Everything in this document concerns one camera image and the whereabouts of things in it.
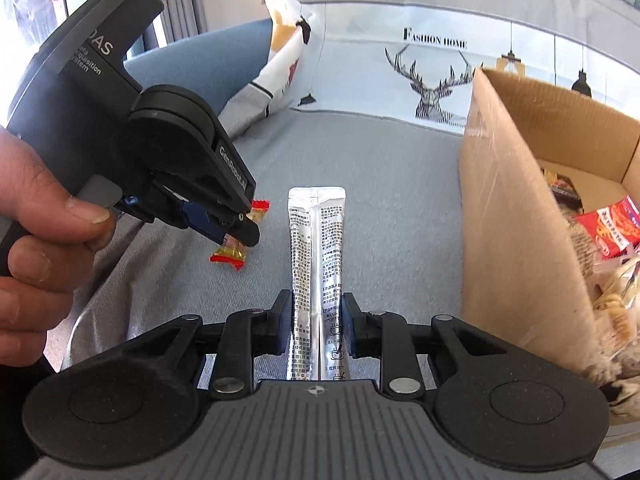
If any small red yellow candy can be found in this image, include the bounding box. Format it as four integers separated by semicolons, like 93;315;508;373
209;199;271;272

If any silver foil stick packet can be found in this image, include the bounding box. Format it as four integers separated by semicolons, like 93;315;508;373
288;186;349;382

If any clear bag of cookies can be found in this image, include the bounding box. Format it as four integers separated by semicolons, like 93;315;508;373
592;256;639;382

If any dark brown cracker pack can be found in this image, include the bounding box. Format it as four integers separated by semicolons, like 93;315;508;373
544;169;582;210

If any red spicy strips snack pack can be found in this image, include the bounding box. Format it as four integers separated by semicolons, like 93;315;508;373
576;195;640;258

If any person's left hand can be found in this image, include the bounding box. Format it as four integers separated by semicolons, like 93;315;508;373
1;130;115;367

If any open cardboard box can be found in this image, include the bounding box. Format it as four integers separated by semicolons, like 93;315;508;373
459;68;639;418

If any grey deer print sofa cover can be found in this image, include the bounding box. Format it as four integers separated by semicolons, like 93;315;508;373
47;0;639;367

